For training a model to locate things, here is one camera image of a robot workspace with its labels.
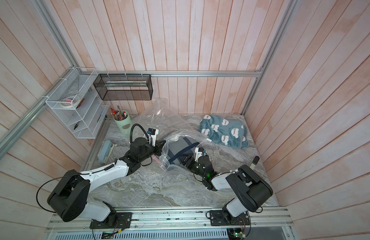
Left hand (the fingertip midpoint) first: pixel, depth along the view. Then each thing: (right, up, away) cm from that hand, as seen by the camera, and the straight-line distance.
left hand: (165, 143), depth 85 cm
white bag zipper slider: (+25, +2, -1) cm, 25 cm away
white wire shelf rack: (-43, +12, -7) cm, 45 cm away
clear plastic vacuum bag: (-9, +20, +34) cm, 41 cm away
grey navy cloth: (+9, -3, +3) cm, 10 cm away
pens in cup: (-32, +18, +9) cm, 38 cm away
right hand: (+9, -9, +2) cm, 13 cm away
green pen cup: (-30, +11, +16) cm, 36 cm away
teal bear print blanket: (+45, +5, +19) cm, 49 cm away
